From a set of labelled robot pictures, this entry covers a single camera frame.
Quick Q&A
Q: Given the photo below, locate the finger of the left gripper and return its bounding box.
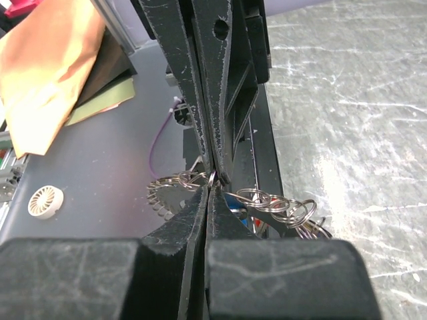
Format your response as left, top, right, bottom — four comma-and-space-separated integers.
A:
141, 1, 213, 173
191, 0, 260, 185

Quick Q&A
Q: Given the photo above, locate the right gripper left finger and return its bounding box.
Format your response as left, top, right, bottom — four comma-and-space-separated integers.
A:
1, 187, 209, 319

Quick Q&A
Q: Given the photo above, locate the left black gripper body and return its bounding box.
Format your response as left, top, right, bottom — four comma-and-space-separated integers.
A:
136, 1, 270, 95

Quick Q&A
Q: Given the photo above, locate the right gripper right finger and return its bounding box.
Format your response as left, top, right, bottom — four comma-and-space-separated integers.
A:
205, 186, 382, 319

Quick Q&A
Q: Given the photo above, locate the large silver keyring with rings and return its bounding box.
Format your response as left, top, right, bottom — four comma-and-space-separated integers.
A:
147, 171, 332, 239

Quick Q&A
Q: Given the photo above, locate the green flat folder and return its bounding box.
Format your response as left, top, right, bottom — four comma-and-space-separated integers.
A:
64, 77, 135, 126

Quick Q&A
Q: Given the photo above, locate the brown paper bag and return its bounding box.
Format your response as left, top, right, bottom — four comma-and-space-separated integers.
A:
1, 1, 105, 158

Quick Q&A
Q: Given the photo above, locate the small white fan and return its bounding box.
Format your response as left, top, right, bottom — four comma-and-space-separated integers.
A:
27, 185, 64, 220

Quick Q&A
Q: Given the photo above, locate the aluminium rail frame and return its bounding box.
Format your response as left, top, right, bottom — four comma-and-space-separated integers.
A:
91, 0, 149, 55

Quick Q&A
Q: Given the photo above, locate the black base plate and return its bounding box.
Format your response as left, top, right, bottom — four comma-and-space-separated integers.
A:
181, 83, 284, 241

